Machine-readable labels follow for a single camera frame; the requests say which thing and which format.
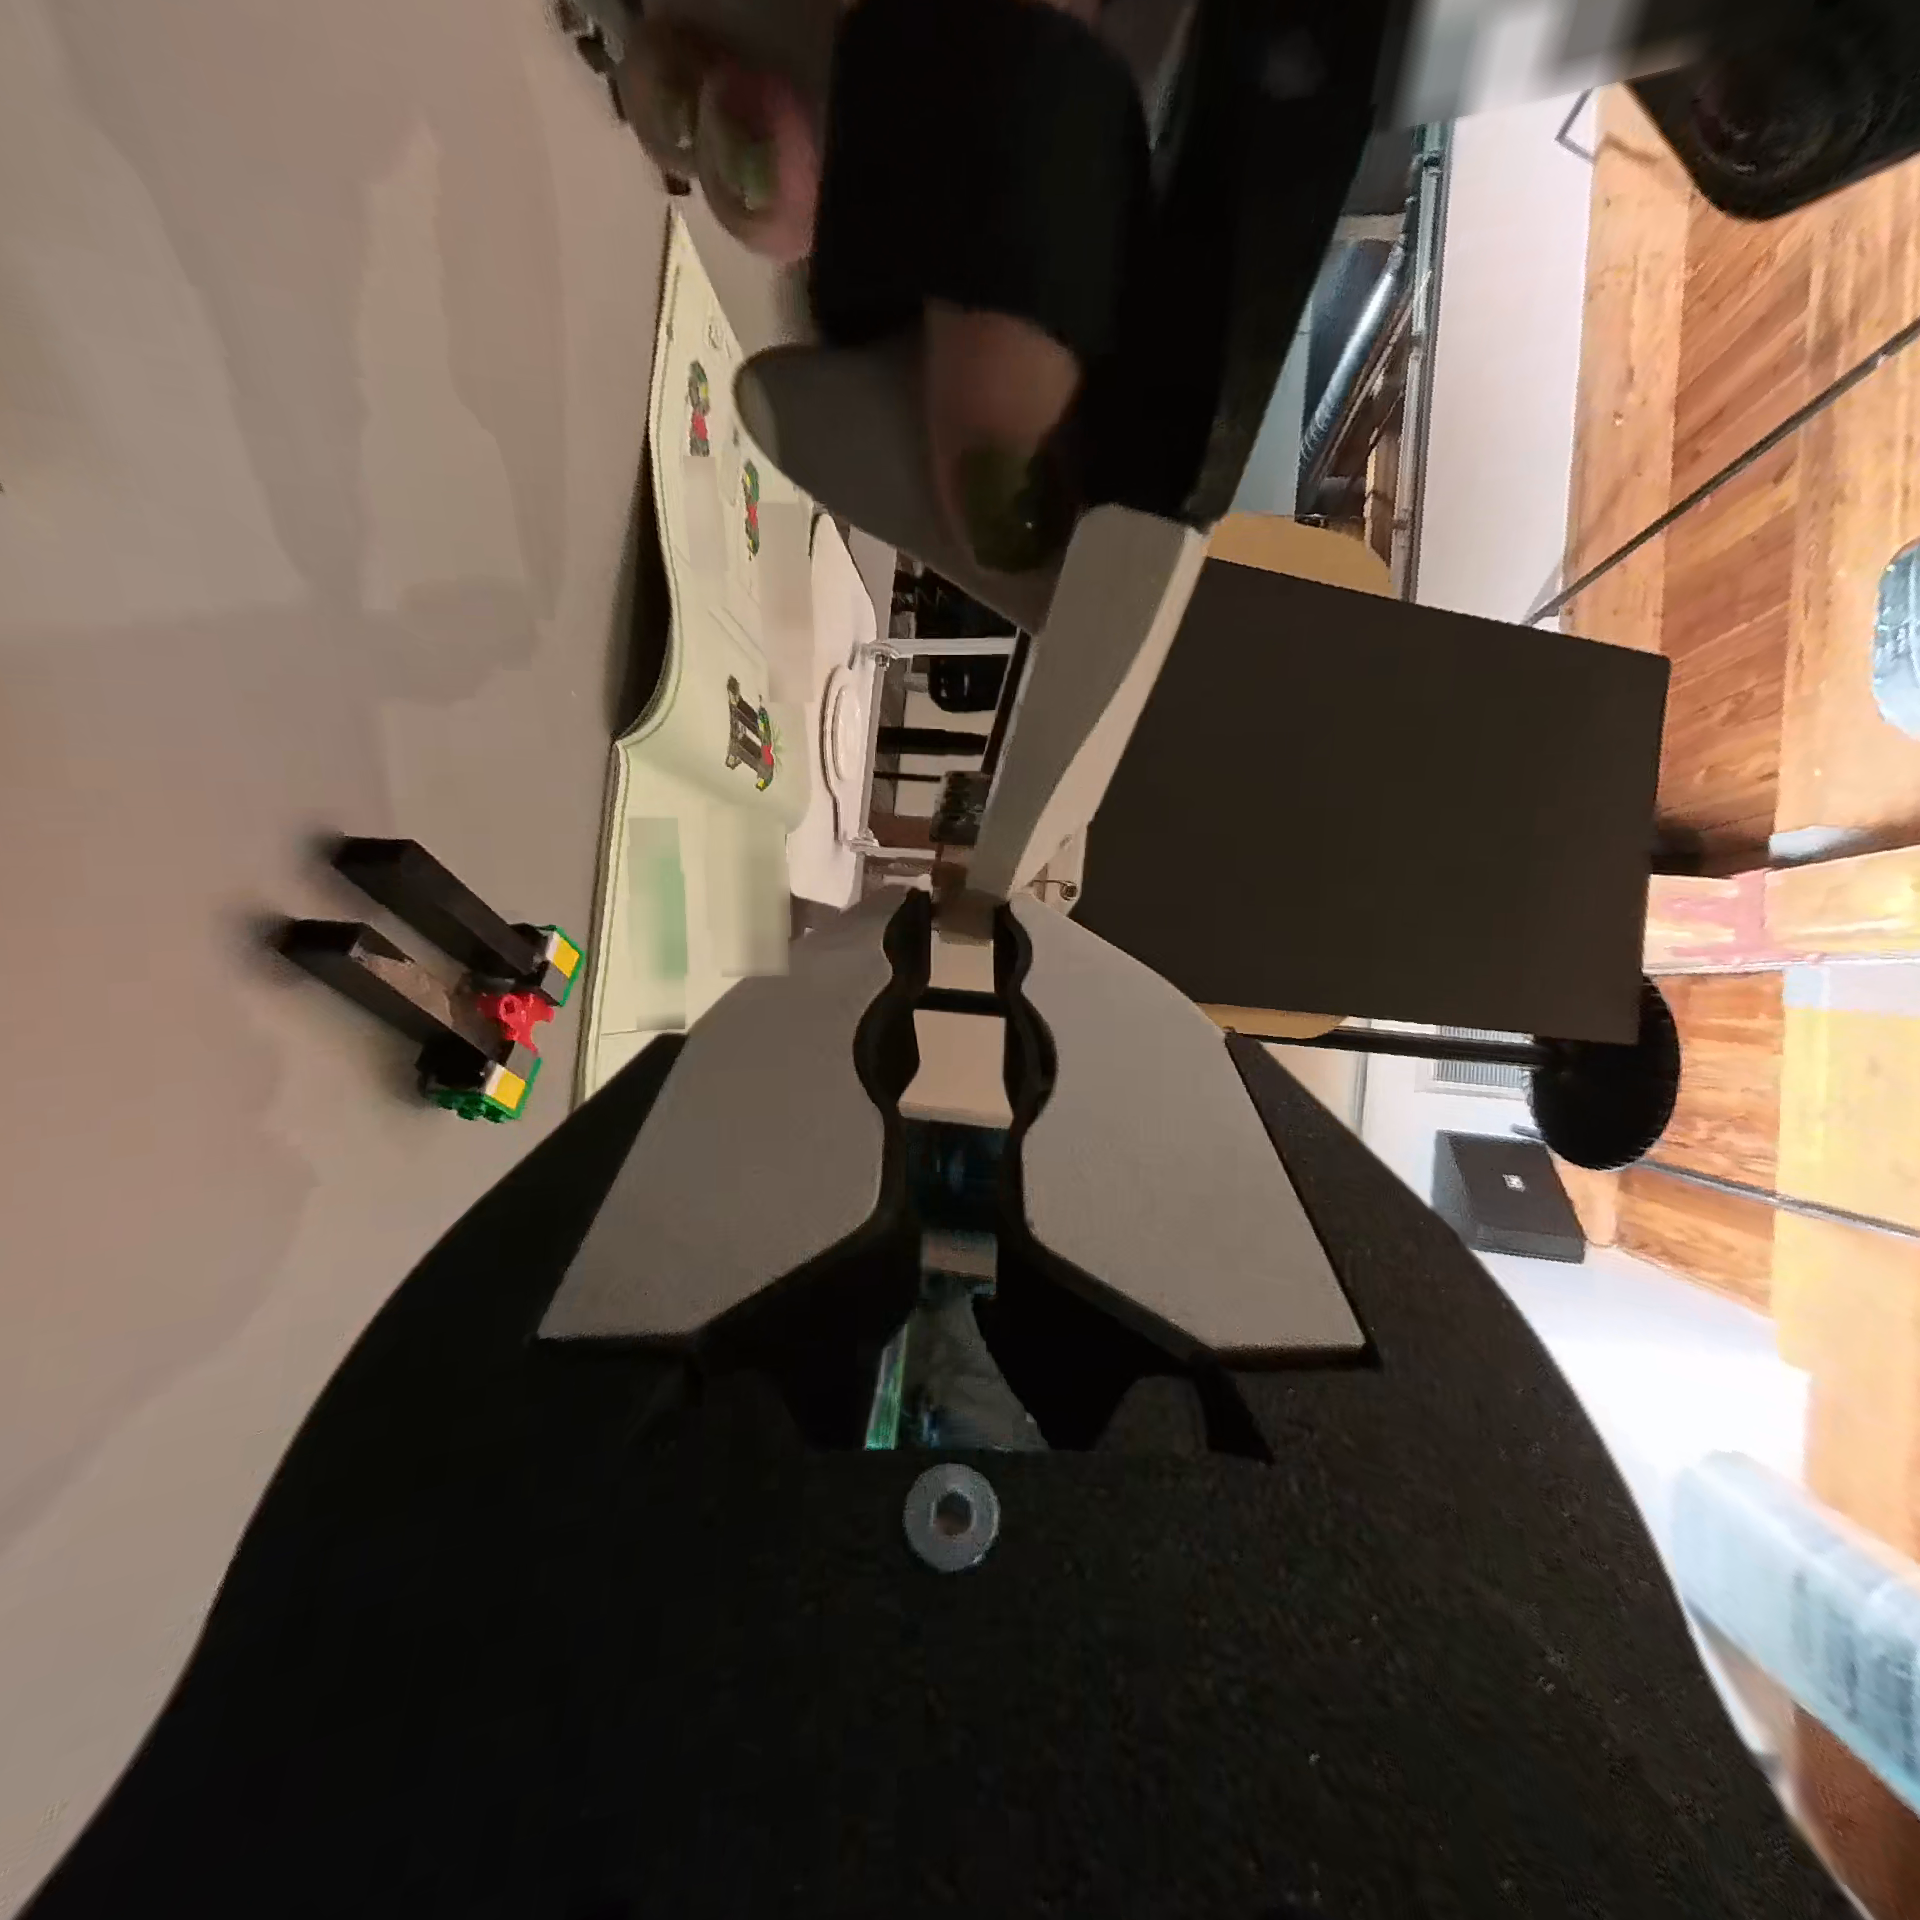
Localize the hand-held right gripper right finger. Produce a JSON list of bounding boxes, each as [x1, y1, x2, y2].
[[1001, 897, 1369, 1369]]

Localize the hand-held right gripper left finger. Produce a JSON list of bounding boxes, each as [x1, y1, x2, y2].
[[538, 897, 922, 1346]]

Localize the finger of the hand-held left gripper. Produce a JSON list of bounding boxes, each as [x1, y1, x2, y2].
[[932, 503, 1215, 912]]

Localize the grey desk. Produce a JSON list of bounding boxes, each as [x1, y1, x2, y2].
[[0, 0, 841, 1914]]

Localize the person's left hand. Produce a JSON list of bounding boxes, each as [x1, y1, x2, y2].
[[623, 0, 1092, 582]]

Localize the white plastic tray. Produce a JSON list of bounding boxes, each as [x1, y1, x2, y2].
[[779, 511, 907, 905]]

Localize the black panel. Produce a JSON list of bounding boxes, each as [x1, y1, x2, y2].
[[1050, 558, 1675, 1049]]

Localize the black speaker box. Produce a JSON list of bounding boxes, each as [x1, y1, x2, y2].
[[1428, 1133, 1590, 1264]]

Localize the building instruction booklet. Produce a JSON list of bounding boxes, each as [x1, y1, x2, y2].
[[576, 210, 826, 1099]]

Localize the black toy brick model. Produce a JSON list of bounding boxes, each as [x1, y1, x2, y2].
[[274, 833, 587, 1127]]

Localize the black caster wheel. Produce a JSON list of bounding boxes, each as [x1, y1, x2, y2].
[[1528, 973, 1686, 1173], [1627, 0, 1920, 224]]

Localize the metal duct pipe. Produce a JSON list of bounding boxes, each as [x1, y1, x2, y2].
[[1294, 232, 1423, 505]]

